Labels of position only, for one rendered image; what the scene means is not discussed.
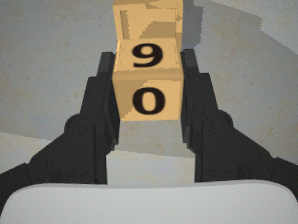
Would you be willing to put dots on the tan wooden tray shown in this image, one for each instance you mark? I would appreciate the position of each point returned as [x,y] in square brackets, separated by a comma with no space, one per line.
[136,19]

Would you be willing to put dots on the tan wooden number cube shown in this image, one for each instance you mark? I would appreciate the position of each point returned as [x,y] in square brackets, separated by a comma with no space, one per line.
[148,79]

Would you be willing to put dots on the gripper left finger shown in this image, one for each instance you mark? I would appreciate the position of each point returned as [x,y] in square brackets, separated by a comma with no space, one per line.
[73,154]

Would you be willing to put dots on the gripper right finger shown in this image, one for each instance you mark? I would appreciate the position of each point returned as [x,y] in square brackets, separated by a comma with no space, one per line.
[219,148]

